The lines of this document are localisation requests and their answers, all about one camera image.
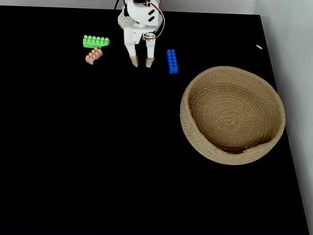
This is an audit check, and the blue lego block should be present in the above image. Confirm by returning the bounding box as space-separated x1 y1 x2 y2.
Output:
166 48 179 74

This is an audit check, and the green lego block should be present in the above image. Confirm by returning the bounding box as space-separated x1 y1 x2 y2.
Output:
82 35 111 48

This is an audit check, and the pink lego block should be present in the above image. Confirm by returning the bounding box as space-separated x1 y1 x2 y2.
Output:
85 47 103 65

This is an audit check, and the red black gripper cable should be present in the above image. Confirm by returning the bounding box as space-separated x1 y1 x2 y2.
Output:
146 0 166 40

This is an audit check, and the woven rope basket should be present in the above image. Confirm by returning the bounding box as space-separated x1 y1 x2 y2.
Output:
179 66 286 165

